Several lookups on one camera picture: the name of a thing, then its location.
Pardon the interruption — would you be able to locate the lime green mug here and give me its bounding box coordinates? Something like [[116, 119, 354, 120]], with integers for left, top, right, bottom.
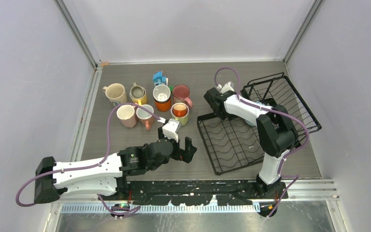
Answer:
[[171, 102, 189, 126]]

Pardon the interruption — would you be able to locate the small orange cup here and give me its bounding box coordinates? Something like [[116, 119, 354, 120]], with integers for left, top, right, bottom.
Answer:
[[172, 103, 188, 117]]

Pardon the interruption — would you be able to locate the black wire dish rack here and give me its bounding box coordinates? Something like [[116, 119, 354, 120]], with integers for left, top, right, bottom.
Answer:
[[197, 72, 322, 175]]

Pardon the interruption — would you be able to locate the salmon pink mug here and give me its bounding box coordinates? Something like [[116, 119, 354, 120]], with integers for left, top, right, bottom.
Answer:
[[136, 107, 155, 131]]

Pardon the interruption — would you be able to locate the orange mug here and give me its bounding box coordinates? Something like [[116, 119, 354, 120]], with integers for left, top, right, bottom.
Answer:
[[155, 99, 172, 112]]

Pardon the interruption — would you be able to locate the yellow mug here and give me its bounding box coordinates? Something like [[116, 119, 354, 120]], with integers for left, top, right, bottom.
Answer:
[[131, 94, 147, 105]]

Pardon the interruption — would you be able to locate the light pink mug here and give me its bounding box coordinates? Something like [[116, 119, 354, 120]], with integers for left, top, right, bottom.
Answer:
[[116, 104, 138, 128]]

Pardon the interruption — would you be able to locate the small beige cup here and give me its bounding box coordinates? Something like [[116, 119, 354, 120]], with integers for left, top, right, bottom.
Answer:
[[129, 83, 146, 100]]

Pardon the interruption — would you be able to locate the cream patterned mug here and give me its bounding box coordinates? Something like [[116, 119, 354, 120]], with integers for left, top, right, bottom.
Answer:
[[102, 83, 127, 107]]

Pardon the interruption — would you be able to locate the light blue faceted mug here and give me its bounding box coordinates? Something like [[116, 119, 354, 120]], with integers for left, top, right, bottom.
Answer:
[[244, 107, 267, 127]]

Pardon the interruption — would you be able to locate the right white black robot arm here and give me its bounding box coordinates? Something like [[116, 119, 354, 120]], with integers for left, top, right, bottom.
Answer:
[[203, 87, 299, 199]]

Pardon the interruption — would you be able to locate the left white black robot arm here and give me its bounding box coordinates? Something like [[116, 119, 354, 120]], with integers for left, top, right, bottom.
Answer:
[[34, 130, 197, 204]]

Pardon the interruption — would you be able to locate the blue white toy house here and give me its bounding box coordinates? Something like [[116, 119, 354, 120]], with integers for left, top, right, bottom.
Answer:
[[152, 71, 168, 86]]

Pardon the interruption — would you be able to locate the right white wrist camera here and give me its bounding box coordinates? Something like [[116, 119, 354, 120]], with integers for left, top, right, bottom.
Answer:
[[216, 81, 235, 94]]

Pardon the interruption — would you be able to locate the aluminium rail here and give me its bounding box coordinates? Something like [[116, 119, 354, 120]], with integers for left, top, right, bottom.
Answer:
[[52, 179, 340, 215]]

